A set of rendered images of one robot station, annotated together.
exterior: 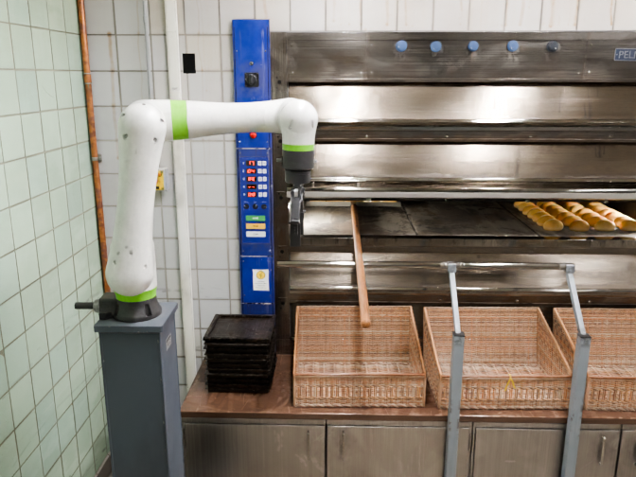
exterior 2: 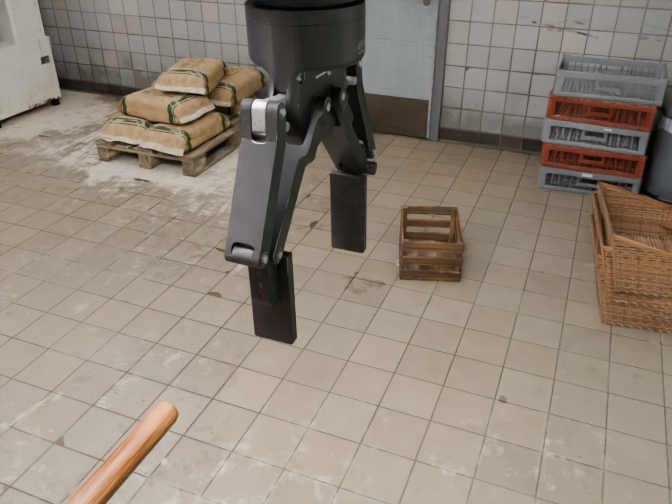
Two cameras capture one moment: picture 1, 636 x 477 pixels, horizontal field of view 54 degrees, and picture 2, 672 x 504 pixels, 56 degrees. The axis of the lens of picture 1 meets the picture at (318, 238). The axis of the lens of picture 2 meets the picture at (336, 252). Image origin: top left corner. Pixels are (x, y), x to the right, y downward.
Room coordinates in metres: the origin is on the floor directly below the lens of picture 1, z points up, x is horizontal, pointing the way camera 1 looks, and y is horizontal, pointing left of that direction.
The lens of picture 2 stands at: (2.19, 0.22, 1.72)
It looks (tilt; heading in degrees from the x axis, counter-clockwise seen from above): 31 degrees down; 200
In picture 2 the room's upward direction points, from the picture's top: straight up
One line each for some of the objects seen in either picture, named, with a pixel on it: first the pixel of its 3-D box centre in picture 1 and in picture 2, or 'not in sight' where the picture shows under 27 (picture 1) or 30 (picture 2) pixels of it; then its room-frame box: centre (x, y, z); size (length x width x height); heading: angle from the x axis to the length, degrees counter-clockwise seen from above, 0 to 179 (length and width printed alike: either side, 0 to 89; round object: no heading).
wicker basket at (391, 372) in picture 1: (356, 352); not in sight; (2.57, -0.17, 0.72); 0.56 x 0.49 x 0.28; 90
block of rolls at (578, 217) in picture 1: (573, 213); not in sight; (3.24, -1.35, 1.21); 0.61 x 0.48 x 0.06; 178
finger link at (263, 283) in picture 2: not in sight; (256, 275); (1.90, 0.06, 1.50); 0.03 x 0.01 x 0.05; 177
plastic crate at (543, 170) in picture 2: not in sight; (588, 171); (-1.93, 0.43, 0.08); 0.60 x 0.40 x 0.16; 90
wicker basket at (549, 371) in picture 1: (491, 354); not in sight; (2.55, -0.77, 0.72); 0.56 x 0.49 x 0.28; 90
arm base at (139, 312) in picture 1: (118, 304); not in sight; (1.82, 0.62, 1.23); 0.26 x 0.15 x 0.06; 89
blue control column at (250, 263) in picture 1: (275, 215); not in sight; (3.78, 0.26, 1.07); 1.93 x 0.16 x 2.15; 178
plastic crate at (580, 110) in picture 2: not in sight; (603, 103); (-1.93, 0.43, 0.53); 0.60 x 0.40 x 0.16; 85
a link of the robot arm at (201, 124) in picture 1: (248, 117); not in sight; (1.90, 0.21, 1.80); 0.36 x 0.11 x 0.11; 103
